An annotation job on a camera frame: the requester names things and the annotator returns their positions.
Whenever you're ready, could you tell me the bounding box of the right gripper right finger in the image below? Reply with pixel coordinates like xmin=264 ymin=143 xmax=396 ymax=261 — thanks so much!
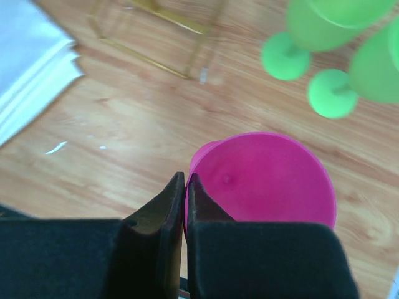
xmin=186 ymin=174 xmax=360 ymax=298

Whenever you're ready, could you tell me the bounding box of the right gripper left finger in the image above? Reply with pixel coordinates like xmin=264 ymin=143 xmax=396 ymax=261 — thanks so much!
xmin=1 ymin=172 xmax=185 ymax=298

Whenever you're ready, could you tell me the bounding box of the magenta wine glass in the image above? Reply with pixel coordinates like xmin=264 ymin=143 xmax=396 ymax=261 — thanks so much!
xmin=189 ymin=131 xmax=337 ymax=229

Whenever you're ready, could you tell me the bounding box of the green wine glass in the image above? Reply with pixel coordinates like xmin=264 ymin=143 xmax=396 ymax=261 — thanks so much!
xmin=307 ymin=18 xmax=398 ymax=119
xmin=261 ymin=1 xmax=396 ymax=81

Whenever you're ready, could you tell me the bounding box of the folded white cloth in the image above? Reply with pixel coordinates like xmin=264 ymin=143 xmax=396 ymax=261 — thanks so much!
xmin=1 ymin=1 xmax=83 ymax=144

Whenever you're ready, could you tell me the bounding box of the gold wire glass rack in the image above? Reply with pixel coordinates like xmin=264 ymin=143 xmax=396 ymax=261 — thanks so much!
xmin=88 ymin=1 xmax=226 ymax=80

